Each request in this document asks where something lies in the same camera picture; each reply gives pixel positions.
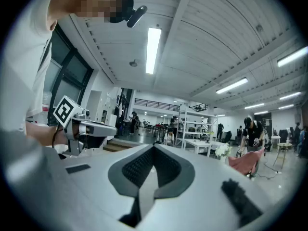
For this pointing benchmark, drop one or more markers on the white vase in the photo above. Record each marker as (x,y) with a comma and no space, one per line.
(223,159)

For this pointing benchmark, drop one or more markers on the white table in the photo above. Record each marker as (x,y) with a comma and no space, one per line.
(199,143)

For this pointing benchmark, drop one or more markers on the black head-mounted camera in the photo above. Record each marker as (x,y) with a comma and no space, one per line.
(137,16)

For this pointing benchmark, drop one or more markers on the black framed window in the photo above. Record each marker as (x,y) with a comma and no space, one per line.
(72,66)

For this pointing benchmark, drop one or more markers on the person's left forearm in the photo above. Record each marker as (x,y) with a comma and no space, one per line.
(41,135)

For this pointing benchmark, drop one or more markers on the brown wooden step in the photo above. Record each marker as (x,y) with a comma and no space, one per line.
(118,146)

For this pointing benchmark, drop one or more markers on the wooden stool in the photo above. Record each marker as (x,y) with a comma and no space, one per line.
(284,148)

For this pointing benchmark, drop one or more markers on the person's white t-shirt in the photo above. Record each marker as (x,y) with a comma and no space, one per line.
(21,68)

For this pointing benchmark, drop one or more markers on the long ceiling light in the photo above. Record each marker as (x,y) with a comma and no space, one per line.
(290,95)
(254,106)
(153,50)
(232,85)
(292,56)

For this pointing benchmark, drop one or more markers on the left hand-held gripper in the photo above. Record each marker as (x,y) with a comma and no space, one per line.
(72,129)

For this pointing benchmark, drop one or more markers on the round ceiling fixture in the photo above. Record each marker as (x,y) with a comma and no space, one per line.
(133,62)

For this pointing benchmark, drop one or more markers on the white flower bouquet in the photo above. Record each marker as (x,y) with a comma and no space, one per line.
(222,150)

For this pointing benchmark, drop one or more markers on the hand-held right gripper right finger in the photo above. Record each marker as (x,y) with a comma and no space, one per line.
(207,191)

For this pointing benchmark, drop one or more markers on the black balcony railing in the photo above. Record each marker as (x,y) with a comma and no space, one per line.
(156,104)

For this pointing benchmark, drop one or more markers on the white metal shelving rack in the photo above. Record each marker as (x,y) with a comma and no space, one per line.
(192,121)

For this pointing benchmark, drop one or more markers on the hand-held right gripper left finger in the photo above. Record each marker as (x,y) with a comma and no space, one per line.
(91,191)

